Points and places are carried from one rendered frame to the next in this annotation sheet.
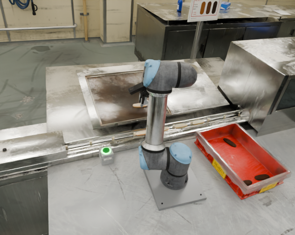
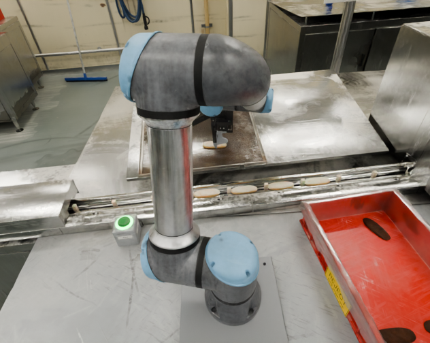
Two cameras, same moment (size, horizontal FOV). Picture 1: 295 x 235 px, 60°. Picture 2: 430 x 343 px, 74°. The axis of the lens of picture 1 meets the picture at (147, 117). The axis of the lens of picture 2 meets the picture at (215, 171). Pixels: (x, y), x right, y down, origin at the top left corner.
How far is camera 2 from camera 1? 0.73 m
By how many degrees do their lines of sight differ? 17
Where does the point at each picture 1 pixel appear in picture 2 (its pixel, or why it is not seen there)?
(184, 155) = (233, 268)
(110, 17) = (238, 27)
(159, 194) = (191, 330)
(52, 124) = (81, 167)
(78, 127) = (114, 175)
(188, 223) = not seen: outside the picture
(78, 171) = (77, 252)
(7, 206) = (1, 283)
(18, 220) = not seen: hidden behind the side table
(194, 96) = (320, 133)
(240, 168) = (391, 292)
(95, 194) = (81, 304)
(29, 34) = not seen: hidden behind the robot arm
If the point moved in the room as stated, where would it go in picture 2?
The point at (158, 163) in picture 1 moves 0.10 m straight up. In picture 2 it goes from (177, 275) to (170, 250)
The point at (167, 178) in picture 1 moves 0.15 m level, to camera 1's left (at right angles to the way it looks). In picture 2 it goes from (210, 300) to (157, 282)
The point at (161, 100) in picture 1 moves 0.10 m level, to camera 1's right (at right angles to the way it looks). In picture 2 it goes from (167, 137) to (220, 146)
